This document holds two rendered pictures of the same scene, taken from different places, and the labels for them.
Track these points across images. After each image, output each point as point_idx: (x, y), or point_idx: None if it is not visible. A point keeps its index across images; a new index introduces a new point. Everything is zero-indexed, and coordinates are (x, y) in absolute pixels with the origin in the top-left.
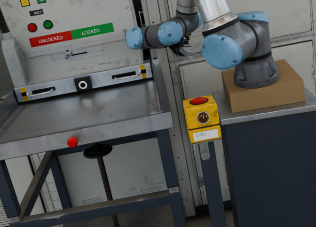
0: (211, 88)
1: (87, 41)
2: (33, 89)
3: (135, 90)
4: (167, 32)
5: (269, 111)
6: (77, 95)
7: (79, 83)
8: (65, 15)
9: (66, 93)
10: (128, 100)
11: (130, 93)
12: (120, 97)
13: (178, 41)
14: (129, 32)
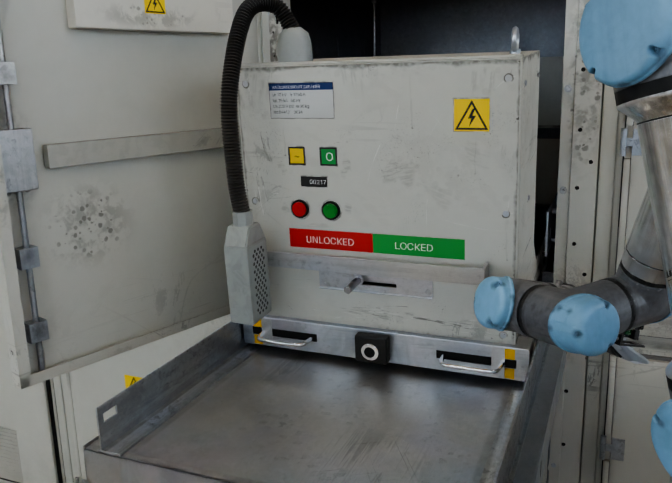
0: None
1: (399, 268)
2: (276, 327)
3: (472, 411)
4: (572, 326)
5: None
6: (354, 367)
7: (363, 347)
8: (368, 200)
9: (336, 354)
10: (441, 440)
11: (458, 414)
12: (432, 418)
13: (599, 352)
14: (485, 287)
